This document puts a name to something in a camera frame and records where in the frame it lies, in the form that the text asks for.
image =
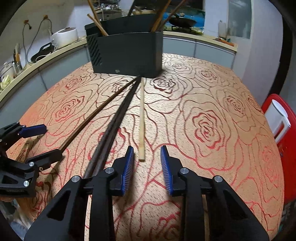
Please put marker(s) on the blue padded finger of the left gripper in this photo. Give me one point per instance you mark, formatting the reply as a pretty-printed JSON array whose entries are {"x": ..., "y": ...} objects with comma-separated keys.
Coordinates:
[{"x": 10, "y": 134}]

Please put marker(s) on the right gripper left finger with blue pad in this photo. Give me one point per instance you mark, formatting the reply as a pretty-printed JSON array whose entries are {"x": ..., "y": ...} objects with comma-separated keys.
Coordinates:
[{"x": 64, "y": 217}]

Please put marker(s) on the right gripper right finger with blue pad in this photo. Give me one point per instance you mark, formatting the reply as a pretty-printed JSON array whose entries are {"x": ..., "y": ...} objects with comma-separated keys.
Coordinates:
[{"x": 211, "y": 208}]

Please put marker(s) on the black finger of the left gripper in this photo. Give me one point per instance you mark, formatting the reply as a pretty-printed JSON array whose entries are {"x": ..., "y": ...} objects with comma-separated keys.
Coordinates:
[{"x": 44, "y": 161}]

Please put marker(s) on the black chopstick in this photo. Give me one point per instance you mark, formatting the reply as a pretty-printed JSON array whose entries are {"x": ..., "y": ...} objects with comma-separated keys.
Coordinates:
[
  {"x": 131, "y": 8},
  {"x": 108, "y": 132},
  {"x": 115, "y": 129}
]

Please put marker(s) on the reddish brown chopstick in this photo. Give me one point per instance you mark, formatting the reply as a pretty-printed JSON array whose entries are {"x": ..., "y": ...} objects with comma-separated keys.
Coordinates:
[{"x": 160, "y": 27}]

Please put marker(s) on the lower kitchen cabinets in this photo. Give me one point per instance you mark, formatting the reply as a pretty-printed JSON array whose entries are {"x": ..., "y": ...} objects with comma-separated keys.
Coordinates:
[{"x": 33, "y": 82}]

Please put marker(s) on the person's left hand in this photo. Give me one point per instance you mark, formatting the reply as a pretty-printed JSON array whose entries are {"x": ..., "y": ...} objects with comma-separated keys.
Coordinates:
[{"x": 6, "y": 199}]

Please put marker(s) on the knife and utensil jar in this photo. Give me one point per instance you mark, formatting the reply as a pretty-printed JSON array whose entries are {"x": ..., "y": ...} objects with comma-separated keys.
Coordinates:
[{"x": 17, "y": 59}]

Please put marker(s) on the black countertop appliance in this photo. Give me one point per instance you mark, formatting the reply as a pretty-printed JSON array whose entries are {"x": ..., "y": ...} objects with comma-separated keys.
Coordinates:
[{"x": 43, "y": 52}]

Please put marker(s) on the red plastic chair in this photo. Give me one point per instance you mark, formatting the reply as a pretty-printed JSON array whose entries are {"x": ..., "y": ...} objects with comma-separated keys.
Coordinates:
[{"x": 286, "y": 148}]

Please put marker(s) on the white rice cooker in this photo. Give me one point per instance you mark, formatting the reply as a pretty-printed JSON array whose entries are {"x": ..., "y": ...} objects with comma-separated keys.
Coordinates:
[{"x": 64, "y": 37}]

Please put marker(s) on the white electric kettle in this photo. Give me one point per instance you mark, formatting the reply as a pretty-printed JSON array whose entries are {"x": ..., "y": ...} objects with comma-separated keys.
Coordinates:
[{"x": 277, "y": 119}]

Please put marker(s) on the dark green utensil holder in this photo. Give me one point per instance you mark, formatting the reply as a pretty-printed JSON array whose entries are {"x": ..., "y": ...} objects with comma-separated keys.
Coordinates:
[{"x": 130, "y": 48}]

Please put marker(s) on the orange tray on counter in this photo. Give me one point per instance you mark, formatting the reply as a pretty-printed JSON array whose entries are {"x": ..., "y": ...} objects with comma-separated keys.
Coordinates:
[{"x": 224, "y": 41}]

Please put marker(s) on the white plastic jug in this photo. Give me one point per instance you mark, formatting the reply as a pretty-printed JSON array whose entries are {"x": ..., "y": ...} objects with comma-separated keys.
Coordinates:
[{"x": 222, "y": 29}]

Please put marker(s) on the black wok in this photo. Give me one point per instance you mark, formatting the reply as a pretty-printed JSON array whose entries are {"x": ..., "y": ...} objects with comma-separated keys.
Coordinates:
[{"x": 181, "y": 22}]

